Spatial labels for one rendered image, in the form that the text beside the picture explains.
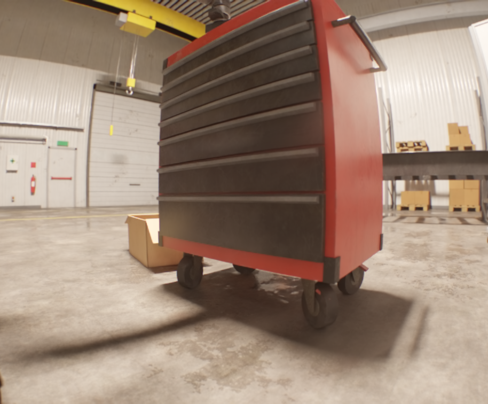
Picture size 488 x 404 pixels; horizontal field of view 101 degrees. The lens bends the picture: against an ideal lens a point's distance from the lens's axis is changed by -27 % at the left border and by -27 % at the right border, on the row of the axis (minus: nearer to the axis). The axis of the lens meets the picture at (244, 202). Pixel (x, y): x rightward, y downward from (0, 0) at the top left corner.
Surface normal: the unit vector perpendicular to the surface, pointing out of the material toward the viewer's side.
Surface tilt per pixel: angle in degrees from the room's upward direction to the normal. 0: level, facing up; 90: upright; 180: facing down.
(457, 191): 90
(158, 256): 90
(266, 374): 0
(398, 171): 90
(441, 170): 90
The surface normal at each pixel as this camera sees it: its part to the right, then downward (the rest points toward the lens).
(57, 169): 0.75, 0.01
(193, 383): 0.00, -1.00
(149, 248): 0.59, 0.01
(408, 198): -0.69, 0.02
